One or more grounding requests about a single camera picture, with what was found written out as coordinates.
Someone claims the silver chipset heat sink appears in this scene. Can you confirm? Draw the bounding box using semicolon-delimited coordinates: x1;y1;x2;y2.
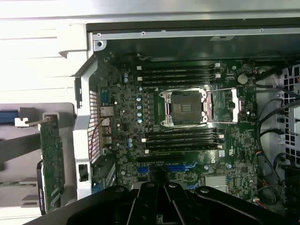
204;175;228;193

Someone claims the blue expansion slot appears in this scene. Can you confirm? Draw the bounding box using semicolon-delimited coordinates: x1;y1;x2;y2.
137;165;189;173

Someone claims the green motherboard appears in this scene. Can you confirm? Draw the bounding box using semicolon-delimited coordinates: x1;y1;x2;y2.
97;57;258;204

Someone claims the grey parts rack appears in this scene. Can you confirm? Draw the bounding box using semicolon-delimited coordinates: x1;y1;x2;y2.
0;102;78;210

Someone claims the CPU socket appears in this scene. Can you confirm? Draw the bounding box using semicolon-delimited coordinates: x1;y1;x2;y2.
158;89;214;128

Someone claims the silver socket cover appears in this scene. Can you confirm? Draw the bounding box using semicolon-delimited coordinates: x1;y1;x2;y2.
207;88;240;124

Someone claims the perforated metal drive cage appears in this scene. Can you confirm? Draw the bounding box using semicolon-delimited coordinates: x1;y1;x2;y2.
278;63;300;166

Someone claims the hard disk in blue carrier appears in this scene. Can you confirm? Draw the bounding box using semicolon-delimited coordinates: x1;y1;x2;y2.
0;109;19;125

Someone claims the black open PC case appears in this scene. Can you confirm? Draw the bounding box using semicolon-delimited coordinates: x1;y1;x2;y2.
58;17;300;218

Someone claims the black wire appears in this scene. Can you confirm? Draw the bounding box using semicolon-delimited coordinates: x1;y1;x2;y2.
256;98;300;153

